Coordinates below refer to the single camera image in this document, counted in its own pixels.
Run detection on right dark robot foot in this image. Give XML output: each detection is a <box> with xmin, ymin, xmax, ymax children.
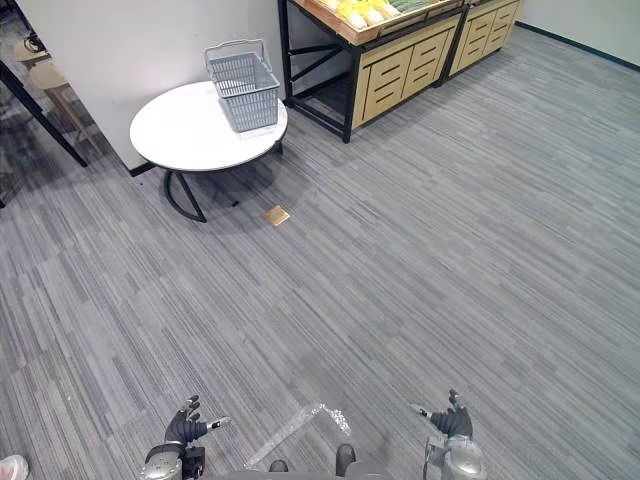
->
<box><xmin>334</xmin><ymin>443</ymin><xmax>359</xmax><ymax>478</ymax></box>

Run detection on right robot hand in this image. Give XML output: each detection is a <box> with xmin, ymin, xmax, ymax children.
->
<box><xmin>409</xmin><ymin>388</ymin><xmax>474</xmax><ymax>439</ymax></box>

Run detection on round white table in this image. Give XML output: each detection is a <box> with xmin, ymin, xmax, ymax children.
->
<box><xmin>129</xmin><ymin>80</ymin><xmax>290</xmax><ymax>224</ymax></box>

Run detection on person's foot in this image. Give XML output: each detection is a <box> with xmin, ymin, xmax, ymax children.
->
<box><xmin>0</xmin><ymin>454</ymin><xmax>30</xmax><ymax>480</ymax></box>

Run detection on grey plastic shopping basket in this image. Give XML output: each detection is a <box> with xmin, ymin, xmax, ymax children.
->
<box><xmin>203</xmin><ymin>38</ymin><xmax>282</xmax><ymax>134</ymax></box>

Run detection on black table leg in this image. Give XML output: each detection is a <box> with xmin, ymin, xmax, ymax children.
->
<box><xmin>0</xmin><ymin>58</ymin><xmax>89</xmax><ymax>169</ymax></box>

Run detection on grey robot body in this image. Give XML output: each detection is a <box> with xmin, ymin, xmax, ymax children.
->
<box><xmin>214</xmin><ymin>461</ymin><xmax>432</xmax><ymax>480</ymax></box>

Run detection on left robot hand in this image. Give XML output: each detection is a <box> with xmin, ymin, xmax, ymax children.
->
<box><xmin>164</xmin><ymin>394</ymin><xmax>234</xmax><ymax>446</ymax></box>

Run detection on wide wooden vegetable stand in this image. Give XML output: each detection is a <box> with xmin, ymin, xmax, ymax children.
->
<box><xmin>277</xmin><ymin>0</ymin><xmax>469</xmax><ymax>145</ymax></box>

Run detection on brass floor socket plate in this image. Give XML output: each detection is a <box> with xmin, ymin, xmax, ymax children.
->
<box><xmin>264</xmin><ymin>204</ymin><xmax>293</xmax><ymax>228</ymax></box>

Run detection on green vegetable pile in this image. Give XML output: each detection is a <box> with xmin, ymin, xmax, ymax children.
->
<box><xmin>389</xmin><ymin>0</ymin><xmax>453</xmax><ymax>14</ymax></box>

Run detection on round wooden stool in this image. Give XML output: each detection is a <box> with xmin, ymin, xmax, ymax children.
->
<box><xmin>13</xmin><ymin>38</ymin><xmax>54</xmax><ymax>65</ymax></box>
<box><xmin>28</xmin><ymin>63</ymin><xmax>103</xmax><ymax>154</ymax></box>

